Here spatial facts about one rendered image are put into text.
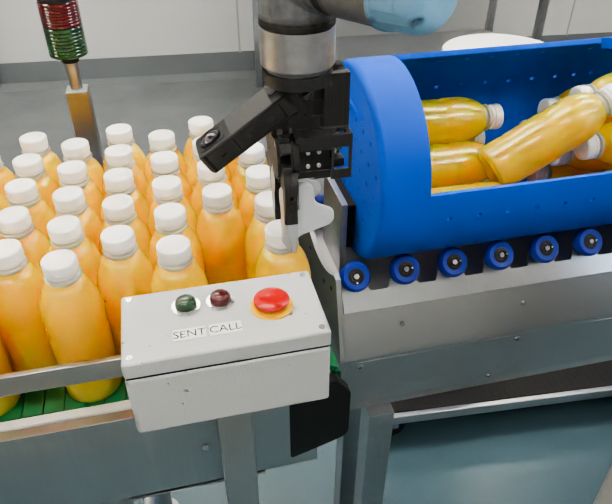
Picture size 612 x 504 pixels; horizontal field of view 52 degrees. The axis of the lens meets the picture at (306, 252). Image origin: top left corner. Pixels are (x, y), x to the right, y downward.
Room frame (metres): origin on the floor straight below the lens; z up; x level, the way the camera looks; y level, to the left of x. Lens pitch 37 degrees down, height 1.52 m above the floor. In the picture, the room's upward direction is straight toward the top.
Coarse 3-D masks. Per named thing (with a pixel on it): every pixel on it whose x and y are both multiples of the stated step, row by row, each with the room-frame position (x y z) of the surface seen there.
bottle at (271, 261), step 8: (264, 248) 0.61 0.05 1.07; (272, 248) 0.59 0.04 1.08; (264, 256) 0.60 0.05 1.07; (272, 256) 0.59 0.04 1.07; (280, 256) 0.59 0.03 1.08; (288, 256) 0.59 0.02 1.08; (296, 256) 0.59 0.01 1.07; (304, 256) 0.60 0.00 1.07; (256, 264) 0.60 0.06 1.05; (264, 264) 0.59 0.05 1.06; (272, 264) 0.58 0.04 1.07; (280, 264) 0.58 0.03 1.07; (288, 264) 0.58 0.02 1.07; (296, 264) 0.59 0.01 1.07; (304, 264) 0.60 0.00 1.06; (256, 272) 0.60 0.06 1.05; (264, 272) 0.58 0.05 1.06; (272, 272) 0.58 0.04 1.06; (280, 272) 0.58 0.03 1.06; (288, 272) 0.58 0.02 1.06
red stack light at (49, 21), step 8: (72, 0) 1.05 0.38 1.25; (40, 8) 1.03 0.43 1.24; (48, 8) 1.03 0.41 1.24; (56, 8) 1.03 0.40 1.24; (64, 8) 1.03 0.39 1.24; (72, 8) 1.04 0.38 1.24; (40, 16) 1.04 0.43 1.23; (48, 16) 1.03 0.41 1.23; (56, 16) 1.02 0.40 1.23; (64, 16) 1.03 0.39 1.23; (72, 16) 1.04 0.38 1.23; (80, 16) 1.06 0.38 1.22; (48, 24) 1.03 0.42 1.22; (56, 24) 1.02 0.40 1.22; (64, 24) 1.03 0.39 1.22; (72, 24) 1.04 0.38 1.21
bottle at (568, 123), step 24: (576, 96) 0.82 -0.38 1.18; (600, 96) 0.82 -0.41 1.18; (528, 120) 0.81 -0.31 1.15; (552, 120) 0.80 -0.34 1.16; (576, 120) 0.79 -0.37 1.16; (600, 120) 0.80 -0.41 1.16; (504, 144) 0.79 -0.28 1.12; (528, 144) 0.78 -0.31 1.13; (552, 144) 0.78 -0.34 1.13; (576, 144) 0.79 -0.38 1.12; (504, 168) 0.76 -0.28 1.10; (528, 168) 0.77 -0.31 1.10
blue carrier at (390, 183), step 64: (384, 64) 0.80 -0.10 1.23; (448, 64) 0.93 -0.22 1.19; (512, 64) 0.97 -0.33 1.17; (576, 64) 1.01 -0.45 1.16; (384, 128) 0.70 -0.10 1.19; (384, 192) 0.66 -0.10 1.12; (448, 192) 0.68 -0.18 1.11; (512, 192) 0.70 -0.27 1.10; (576, 192) 0.72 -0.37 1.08; (384, 256) 0.71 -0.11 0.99
